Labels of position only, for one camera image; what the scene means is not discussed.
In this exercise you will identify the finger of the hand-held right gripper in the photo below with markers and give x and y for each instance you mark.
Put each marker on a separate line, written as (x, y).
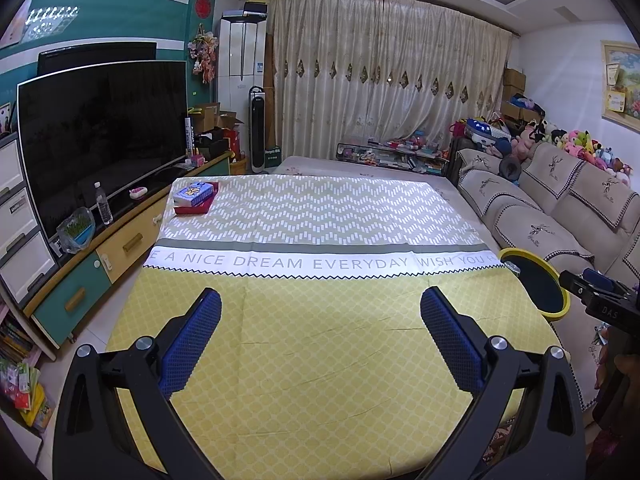
(600, 280)
(575, 287)

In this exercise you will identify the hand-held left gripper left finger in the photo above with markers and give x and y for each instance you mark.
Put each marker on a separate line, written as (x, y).
(192, 340)

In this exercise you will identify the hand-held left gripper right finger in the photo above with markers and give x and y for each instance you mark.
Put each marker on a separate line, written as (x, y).
(450, 345)

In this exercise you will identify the yellow rimmed dark bin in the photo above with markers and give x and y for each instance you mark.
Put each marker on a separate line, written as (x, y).
(535, 285)

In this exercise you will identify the beige sofa with checkered covers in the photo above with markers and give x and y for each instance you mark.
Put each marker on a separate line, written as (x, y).
(550, 200)

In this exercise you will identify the patterned rug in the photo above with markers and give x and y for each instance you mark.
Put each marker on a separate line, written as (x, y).
(507, 445)

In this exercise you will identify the teal and yellow TV cabinet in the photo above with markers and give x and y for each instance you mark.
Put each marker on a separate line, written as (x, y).
(80, 295)

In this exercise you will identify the yellow and grey printed tablecloth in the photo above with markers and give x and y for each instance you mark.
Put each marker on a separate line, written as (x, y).
(320, 320)

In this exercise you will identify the dark round cushion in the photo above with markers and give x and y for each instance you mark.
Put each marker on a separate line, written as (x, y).
(511, 167)

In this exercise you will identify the pile of plush toys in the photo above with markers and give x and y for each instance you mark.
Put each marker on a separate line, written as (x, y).
(580, 145)

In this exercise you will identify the blue box with star print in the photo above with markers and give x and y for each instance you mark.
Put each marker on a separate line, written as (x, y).
(192, 194)

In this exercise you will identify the pink and white dish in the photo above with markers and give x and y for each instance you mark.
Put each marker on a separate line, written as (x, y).
(138, 192)

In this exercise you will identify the clear water bottle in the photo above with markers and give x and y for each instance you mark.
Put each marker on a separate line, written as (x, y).
(103, 207)

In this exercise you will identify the clear plastic bag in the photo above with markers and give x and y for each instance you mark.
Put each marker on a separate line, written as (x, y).
(75, 230)

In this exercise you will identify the pile of books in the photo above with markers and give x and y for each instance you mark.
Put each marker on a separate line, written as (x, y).
(25, 385)

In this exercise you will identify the small pink box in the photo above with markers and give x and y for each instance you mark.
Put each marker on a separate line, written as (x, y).
(195, 162)

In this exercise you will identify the yellow basket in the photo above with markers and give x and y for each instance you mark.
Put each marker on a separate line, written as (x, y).
(238, 166)

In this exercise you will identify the blue and white star bag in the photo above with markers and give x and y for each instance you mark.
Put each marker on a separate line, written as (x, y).
(482, 130)

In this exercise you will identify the white plastic drawer unit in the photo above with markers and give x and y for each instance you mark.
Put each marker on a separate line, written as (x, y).
(25, 260)

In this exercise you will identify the cluttered glass coffee table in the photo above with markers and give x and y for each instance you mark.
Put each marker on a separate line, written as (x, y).
(390, 160)

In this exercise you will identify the black bag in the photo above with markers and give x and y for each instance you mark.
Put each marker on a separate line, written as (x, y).
(212, 145)

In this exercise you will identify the green printed box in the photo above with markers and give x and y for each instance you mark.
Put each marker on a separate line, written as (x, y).
(272, 156)

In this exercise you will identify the white printed tube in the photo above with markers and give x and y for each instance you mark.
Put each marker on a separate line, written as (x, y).
(190, 137)

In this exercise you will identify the red container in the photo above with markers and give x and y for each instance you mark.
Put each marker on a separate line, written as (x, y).
(232, 141)

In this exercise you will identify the stack of cardboard boxes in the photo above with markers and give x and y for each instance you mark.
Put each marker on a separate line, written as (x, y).
(512, 85)

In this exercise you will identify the black and white tower fan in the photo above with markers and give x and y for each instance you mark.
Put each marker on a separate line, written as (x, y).
(258, 130)

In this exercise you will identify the large curved black television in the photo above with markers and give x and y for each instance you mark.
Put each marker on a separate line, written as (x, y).
(100, 135)

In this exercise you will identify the open cardboard boxes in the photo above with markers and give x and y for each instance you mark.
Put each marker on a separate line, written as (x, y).
(210, 115)

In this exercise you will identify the tall brown board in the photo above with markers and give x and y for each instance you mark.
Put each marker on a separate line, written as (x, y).
(271, 70)

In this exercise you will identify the cream embroidered curtain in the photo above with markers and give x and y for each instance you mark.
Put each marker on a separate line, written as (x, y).
(390, 70)

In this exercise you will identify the hanging flower decoration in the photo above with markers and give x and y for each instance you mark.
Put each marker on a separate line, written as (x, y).
(204, 55)

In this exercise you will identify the framed photos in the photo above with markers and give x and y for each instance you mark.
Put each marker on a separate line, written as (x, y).
(5, 117)

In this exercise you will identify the dark flat boxes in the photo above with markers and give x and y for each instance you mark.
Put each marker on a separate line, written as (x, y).
(245, 11)

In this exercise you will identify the framed wall picture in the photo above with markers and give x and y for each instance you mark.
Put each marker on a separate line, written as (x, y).
(627, 85)

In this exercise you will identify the round red wall decoration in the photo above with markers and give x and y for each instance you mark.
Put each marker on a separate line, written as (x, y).
(202, 6)

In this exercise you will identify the crystal wall light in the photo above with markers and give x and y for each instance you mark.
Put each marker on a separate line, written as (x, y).
(50, 22)

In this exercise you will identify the pink wall poster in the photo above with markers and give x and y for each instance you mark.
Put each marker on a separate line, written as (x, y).
(17, 27)

